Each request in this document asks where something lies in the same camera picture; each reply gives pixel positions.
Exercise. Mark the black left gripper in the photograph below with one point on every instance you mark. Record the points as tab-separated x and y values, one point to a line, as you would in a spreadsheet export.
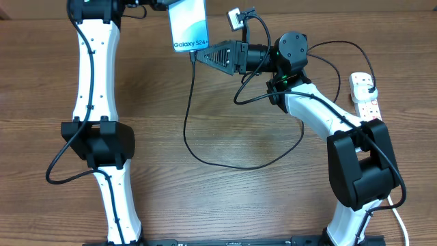
160	5

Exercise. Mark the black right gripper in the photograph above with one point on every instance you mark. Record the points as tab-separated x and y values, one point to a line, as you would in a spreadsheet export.
234	56

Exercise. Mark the black smartphone with lit screen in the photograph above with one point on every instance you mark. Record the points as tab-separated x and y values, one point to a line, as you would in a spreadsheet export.
189	25

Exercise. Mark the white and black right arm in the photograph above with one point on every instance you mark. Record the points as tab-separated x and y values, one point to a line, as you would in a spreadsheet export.
362	168

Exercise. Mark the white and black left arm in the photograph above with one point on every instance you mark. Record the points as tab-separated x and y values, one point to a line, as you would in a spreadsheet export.
95	133

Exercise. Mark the white USB charger adapter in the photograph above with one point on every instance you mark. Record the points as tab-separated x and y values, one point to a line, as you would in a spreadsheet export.
361	94

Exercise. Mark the white power strip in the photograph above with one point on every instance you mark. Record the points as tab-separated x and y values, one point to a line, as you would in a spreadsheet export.
365	102

